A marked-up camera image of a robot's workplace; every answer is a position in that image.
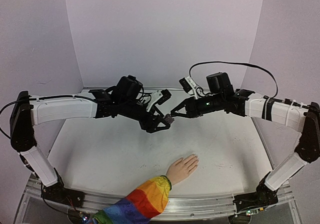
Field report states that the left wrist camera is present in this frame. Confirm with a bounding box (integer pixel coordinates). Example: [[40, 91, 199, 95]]
[[146, 89, 172, 112]]

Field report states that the aluminium front rail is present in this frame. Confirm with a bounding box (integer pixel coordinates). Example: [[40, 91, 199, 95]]
[[26, 176, 293, 224]]

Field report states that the rainbow sleeve forearm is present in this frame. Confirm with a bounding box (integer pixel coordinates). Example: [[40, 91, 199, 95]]
[[89, 175, 172, 224]]

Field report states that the aluminium back edge strip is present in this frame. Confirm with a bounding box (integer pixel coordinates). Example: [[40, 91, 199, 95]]
[[83, 86, 242, 93]]

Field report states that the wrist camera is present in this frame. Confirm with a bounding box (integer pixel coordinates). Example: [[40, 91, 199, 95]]
[[146, 89, 172, 112], [179, 76, 198, 99]]

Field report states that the black left camera cable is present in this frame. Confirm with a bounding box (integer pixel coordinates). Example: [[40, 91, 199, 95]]
[[0, 94, 96, 140]]

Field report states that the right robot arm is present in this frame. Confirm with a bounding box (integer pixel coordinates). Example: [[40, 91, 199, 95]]
[[170, 89, 320, 216]]

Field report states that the purple nail polish bottle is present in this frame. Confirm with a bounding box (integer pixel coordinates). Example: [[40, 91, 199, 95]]
[[163, 114, 175, 124]]

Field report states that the black right camera cable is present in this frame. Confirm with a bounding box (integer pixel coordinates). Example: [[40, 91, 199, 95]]
[[188, 62, 279, 99]]

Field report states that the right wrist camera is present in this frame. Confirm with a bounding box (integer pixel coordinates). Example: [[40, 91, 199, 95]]
[[179, 76, 198, 99]]

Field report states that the mannequin hand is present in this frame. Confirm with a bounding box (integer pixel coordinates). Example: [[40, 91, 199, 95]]
[[166, 154, 199, 186]]

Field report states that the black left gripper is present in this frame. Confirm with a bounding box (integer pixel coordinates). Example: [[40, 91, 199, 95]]
[[120, 99, 173, 134]]

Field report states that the black camera cable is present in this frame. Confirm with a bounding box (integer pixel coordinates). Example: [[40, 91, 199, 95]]
[[0, 94, 96, 140], [188, 62, 279, 99]]

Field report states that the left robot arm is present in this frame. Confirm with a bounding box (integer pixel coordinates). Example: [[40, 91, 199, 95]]
[[9, 87, 171, 208]]

